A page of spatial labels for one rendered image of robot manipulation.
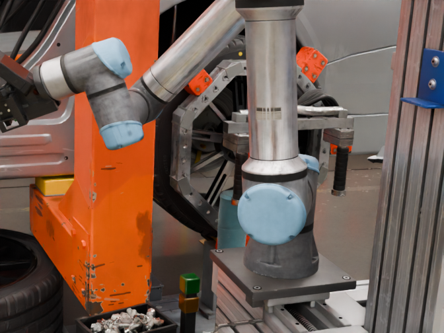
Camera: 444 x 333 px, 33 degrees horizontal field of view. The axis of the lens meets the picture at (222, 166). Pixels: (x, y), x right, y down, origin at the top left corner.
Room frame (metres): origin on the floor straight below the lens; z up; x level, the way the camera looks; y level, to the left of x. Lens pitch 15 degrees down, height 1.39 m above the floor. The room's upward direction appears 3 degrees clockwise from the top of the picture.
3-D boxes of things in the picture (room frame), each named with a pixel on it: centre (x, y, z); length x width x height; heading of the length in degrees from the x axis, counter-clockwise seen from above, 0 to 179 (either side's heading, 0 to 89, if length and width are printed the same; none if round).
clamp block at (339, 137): (2.21, -0.34, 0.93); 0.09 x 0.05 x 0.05; 27
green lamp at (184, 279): (1.70, 0.06, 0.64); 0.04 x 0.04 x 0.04; 27
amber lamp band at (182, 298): (1.70, 0.06, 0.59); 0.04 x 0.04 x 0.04; 27
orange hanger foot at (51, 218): (2.14, 0.43, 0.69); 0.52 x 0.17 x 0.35; 27
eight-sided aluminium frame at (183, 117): (2.32, -0.10, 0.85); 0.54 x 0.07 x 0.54; 117
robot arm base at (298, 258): (1.42, -0.13, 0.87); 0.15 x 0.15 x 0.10
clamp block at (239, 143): (2.05, -0.04, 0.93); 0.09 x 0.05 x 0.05; 27
